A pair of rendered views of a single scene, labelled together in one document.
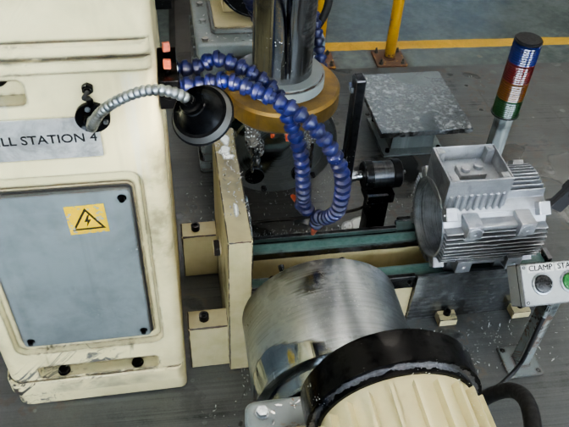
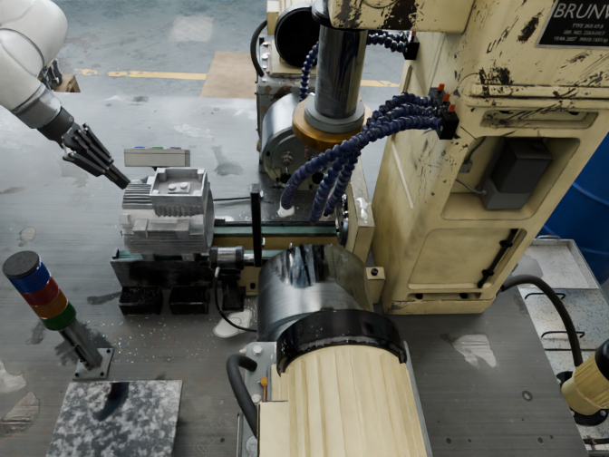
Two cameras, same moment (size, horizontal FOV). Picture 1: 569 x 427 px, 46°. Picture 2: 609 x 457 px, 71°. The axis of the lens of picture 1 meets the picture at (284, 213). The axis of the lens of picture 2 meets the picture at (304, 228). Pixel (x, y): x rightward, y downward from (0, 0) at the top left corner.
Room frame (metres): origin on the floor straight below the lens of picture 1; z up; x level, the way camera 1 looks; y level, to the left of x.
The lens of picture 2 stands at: (1.67, 0.05, 1.85)
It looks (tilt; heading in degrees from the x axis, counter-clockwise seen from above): 48 degrees down; 186
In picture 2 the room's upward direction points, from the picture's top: 5 degrees clockwise
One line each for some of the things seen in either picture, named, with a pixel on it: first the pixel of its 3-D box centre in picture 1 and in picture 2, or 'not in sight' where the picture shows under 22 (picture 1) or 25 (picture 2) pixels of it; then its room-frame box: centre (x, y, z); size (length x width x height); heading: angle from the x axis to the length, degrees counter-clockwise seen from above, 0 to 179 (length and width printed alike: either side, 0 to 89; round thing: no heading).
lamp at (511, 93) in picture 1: (512, 87); (46, 299); (1.29, -0.49, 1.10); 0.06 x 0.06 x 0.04
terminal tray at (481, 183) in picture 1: (468, 177); (180, 192); (0.95, -0.33, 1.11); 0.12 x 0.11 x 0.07; 101
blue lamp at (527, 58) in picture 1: (525, 51); (27, 272); (1.29, -0.49, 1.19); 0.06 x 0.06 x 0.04
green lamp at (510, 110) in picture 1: (507, 104); (55, 311); (1.29, -0.49, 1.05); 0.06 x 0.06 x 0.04
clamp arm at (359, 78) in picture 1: (352, 134); (256, 228); (1.04, -0.12, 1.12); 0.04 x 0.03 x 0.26; 102
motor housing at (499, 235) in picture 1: (476, 213); (171, 218); (0.95, -0.37, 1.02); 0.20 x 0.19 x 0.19; 101
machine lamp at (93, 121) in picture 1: (149, 109); not in sight; (0.60, 0.16, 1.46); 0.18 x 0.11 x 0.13; 102
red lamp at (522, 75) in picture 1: (518, 69); (37, 286); (1.29, -0.49, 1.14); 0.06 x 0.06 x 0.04
